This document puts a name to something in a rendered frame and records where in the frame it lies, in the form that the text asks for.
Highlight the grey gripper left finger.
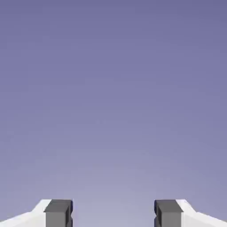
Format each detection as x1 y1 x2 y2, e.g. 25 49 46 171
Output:
0 199 74 227

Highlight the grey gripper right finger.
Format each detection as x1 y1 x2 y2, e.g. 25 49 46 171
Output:
153 199 227 227

